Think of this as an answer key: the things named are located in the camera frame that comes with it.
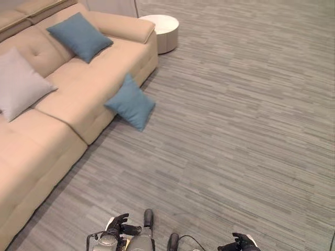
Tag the dark robot left foot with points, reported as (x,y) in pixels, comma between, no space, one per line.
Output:
(148,217)

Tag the blue square cushion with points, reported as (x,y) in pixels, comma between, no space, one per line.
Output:
(79,36)
(132,103)

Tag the dark robot right foot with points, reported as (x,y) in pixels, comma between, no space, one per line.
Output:
(173,241)

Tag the silver robot left leg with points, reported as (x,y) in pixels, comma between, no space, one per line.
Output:
(141,241)

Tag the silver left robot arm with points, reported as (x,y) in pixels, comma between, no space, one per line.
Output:
(104,243)

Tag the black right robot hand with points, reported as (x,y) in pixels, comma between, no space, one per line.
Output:
(239,244)

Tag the dark robot foot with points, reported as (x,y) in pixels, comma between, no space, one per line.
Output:
(148,217)
(173,241)

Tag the beige upholstered sofa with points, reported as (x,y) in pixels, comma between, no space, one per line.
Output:
(86,78)

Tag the light grey square cushion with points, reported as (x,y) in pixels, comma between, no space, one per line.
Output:
(18,83)

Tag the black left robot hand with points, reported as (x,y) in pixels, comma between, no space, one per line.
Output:
(120,226)

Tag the round white side table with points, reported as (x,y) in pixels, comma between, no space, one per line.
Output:
(165,31)

